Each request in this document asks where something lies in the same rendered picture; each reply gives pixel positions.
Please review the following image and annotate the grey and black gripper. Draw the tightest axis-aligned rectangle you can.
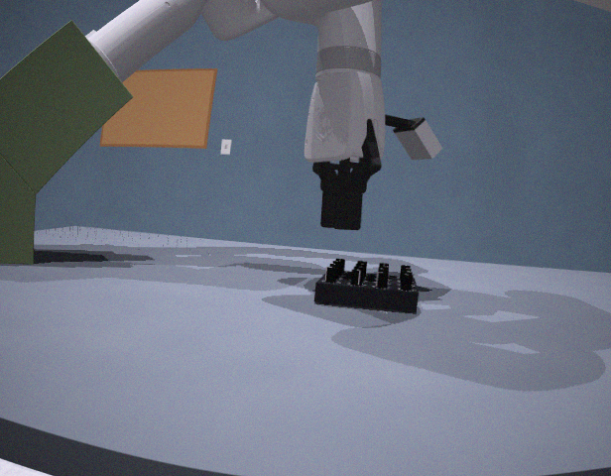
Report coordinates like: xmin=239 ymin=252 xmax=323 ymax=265
xmin=305 ymin=68 xmax=386 ymax=230

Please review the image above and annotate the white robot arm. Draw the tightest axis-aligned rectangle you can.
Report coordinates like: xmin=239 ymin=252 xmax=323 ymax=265
xmin=86 ymin=0 xmax=442 ymax=160

